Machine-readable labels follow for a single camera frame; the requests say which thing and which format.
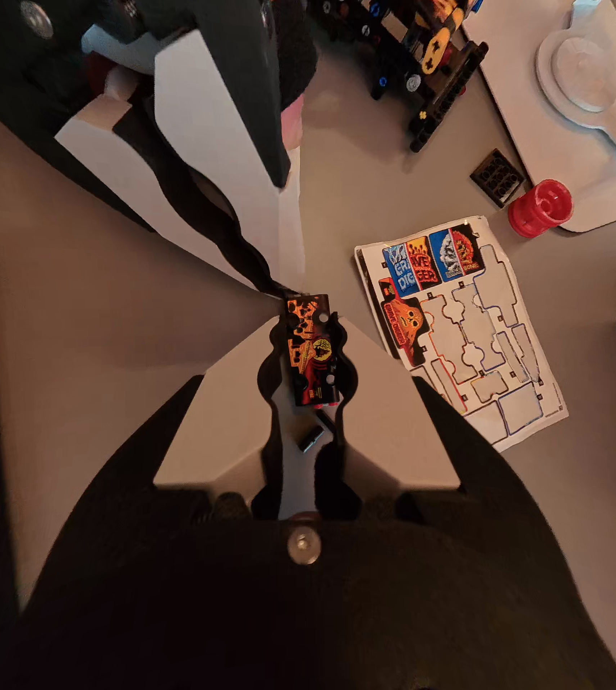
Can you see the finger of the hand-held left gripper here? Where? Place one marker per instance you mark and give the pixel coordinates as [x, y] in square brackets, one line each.
[124, 178]
[205, 118]

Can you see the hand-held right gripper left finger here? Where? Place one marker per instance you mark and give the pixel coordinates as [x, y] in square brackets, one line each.
[216, 426]

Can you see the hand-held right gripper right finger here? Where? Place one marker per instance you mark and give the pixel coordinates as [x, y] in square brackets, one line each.
[394, 431]

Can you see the flame printed black toy panel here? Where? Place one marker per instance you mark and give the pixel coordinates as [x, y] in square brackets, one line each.
[308, 350]

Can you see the toy sticker sheet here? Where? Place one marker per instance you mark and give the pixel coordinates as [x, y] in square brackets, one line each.
[491, 345]

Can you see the black toy truck model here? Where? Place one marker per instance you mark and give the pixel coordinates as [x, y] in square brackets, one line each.
[394, 48]

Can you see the red toy wheel hub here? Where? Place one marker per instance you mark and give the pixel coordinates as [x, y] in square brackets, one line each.
[537, 213]

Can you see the black square toy plate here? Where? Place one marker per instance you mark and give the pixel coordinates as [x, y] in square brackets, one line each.
[498, 178]

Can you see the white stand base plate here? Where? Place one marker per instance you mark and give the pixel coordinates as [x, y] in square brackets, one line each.
[556, 151]

